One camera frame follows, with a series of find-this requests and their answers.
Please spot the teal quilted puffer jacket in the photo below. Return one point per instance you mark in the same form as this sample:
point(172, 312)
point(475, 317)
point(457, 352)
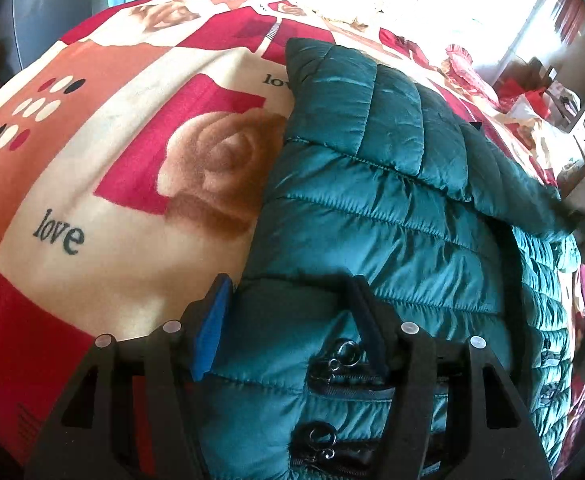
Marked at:
point(372, 210)

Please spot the red ruffled pillow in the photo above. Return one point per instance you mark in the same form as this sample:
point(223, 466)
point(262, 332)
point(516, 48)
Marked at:
point(467, 75)

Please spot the white pillow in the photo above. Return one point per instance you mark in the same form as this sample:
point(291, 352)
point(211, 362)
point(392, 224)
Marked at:
point(525, 110)

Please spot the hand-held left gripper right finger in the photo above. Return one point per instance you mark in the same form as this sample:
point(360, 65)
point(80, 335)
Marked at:
point(372, 327)

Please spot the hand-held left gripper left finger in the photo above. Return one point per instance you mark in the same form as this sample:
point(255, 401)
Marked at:
point(213, 330)

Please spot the rose printed blanket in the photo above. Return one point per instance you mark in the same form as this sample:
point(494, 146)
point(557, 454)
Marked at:
point(97, 160)

